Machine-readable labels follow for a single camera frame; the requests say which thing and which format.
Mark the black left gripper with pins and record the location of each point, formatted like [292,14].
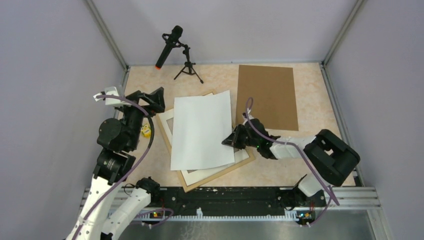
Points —
[156,99]

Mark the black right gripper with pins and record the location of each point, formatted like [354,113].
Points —
[233,139]

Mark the sunflower photo print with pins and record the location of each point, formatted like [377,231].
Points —
[200,124]

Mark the brown backing board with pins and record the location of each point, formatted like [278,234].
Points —
[274,99]

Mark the white paper mat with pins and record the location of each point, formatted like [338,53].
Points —
[198,175]

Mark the light wooden picture frame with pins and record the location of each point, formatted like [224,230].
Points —
[188,187]

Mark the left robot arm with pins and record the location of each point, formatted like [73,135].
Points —
[125,143]

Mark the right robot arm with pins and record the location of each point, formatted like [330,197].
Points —
[329,158]

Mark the yellow toy block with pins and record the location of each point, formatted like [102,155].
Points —
[146,130]

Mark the black mini tripod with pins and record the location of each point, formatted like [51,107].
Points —
[188,68]

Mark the black microphone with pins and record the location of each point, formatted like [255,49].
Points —
[171,42]

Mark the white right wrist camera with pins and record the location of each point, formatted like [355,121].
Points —
[247,118]

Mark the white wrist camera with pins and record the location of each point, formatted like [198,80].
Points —
[247,118]
[116,91]

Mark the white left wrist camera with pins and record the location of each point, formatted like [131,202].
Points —
[116,91]

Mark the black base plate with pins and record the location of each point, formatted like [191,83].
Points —
[235,201]

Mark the aluminium rail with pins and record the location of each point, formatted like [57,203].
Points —
[350,199]

